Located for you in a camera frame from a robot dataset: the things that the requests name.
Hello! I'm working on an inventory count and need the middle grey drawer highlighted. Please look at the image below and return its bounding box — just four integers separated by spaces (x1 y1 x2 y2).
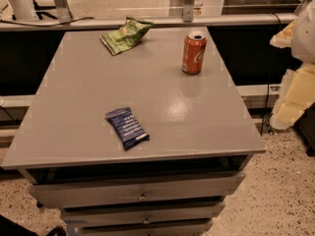
61 200 225 227

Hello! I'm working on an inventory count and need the black cable on rail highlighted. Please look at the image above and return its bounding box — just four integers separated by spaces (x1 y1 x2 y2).
0 16 95 28

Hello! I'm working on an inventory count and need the top grey drawer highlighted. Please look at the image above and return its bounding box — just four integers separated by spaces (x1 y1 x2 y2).
30 171 245 208

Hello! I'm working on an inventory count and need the grey drawer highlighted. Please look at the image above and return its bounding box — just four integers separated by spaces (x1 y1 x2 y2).
30 171 245 208
61 200 225 227
68 219 213 236

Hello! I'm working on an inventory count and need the grey metal rail frame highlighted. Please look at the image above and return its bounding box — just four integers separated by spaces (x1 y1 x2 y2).
1 0 311 30

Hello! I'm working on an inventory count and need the orange coke can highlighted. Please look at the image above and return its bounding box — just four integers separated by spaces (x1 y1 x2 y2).
182 30 207 75

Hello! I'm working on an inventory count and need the white pipe post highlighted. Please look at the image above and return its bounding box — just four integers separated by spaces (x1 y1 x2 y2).
7 0 38 21

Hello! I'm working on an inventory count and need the black hanging cable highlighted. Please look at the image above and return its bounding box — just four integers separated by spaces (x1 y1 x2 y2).
260 82 275 137

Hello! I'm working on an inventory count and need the blue rxbar blueberry wrapper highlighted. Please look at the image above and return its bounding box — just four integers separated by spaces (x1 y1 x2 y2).
105 107 150 150

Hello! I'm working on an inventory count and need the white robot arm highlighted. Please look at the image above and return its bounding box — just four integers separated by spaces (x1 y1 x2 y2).
270 0 315 130

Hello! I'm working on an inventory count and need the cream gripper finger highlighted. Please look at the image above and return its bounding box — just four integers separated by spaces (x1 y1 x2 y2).
270 21 295 48
270 63 315 130

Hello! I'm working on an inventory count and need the bottom grey drawer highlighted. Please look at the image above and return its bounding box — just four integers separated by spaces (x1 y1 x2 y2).
68 219 213 236

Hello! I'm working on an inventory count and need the grey drawer cabinet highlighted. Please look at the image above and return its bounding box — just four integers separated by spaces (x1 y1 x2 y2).
3 28 265 236

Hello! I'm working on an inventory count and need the green chip bag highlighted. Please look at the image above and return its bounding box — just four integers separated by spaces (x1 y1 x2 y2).
100 17 154 56

